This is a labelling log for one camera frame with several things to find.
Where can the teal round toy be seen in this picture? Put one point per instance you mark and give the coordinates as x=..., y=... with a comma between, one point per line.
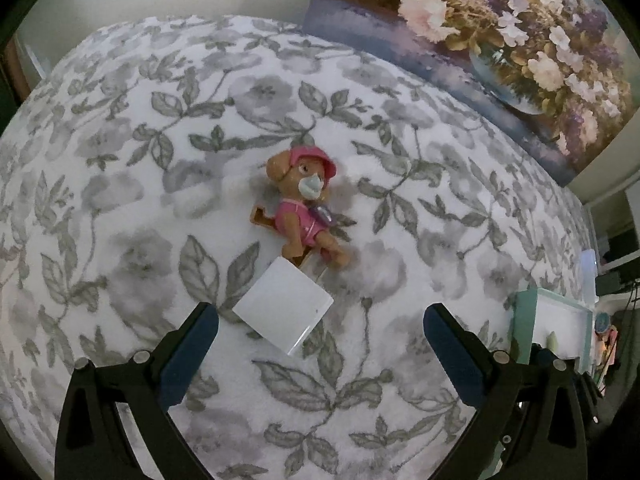
x=602, y=321

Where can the white square block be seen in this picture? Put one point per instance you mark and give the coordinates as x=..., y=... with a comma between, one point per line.
x=282, y=305

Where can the teal-edged white tray box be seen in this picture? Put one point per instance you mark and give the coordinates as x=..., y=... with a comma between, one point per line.
x=560, y=320

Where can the black power adapter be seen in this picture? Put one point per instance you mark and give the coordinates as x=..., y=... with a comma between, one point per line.
x=610, y=284

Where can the brown pink dog figure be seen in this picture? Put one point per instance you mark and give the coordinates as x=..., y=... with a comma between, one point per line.
x=300, y=215

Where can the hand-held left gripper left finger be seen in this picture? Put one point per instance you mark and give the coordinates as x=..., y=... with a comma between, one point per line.
x=192, y=355

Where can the white power strip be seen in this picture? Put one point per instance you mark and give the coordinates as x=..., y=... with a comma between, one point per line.
x=587, y=275

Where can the grey floral blanket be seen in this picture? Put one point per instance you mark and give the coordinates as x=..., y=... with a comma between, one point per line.
x=150, y=160

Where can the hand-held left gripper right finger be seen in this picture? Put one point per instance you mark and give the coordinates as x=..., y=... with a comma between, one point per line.
x=452, y=356

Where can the colourful toy clutter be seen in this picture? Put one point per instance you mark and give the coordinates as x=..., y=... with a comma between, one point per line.
x=607, y=350

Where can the dark wooden furniture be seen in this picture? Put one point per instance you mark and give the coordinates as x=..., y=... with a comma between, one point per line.
x=15, y=72

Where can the floral painting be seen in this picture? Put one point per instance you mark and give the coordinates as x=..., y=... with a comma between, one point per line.
x=450, y=35

